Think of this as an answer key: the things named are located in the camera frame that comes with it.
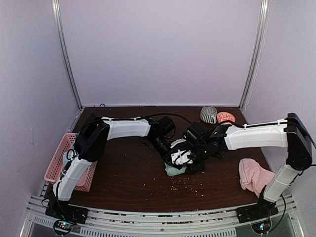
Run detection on green panda towel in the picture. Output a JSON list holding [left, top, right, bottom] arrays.
[[165, 163, 187, 177]]

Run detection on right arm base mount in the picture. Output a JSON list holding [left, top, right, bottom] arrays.
[[236, 204, 278, 235]]

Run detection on aluminium frame post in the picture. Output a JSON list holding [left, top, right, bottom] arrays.
[[51, 0, 83, 110], [239, 0, 270, 113]]

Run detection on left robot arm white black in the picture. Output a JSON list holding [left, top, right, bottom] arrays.
[[47, 114, 191, 219]]

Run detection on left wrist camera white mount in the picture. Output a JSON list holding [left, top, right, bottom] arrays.
[[170, 138, 186, 148]]

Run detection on front aluminium rail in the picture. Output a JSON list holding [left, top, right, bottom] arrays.
[[18, 195, 306, 237]]

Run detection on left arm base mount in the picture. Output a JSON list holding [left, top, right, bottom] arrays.
[[45, 206, 88, 236]]

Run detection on pink plastic basket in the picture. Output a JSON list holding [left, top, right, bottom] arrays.
[[44, 133, 97, 192]]

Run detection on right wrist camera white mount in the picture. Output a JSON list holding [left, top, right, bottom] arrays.
[[171, 150, 191, 165]]

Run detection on rolled blue towel front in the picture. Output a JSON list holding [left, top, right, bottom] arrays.
[[62, 152, 72, 166]]

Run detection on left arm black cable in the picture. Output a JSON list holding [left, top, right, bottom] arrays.
[[65, 113, 193, 173]]

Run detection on pink towel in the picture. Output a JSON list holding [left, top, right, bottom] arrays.
[[238, 158, 275, 197]]

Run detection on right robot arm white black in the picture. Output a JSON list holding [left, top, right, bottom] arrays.
[[182, 113, 316, 218]]

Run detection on right aluminium frame post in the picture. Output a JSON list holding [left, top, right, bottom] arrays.
[[239, 0, 270, 113]]

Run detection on left aluminium frame post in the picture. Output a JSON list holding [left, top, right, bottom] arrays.
[[51, 0, 83, 110]]

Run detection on striped grey mug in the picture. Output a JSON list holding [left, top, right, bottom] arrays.
[[200, 106, 217, 124]]

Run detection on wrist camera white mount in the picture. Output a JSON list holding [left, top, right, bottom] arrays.
[[170, 138, 186, 148], [171, 150, 191, 165]]

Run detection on red patterned bowl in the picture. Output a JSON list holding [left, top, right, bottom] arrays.
[[217, 112, 236, 123]]

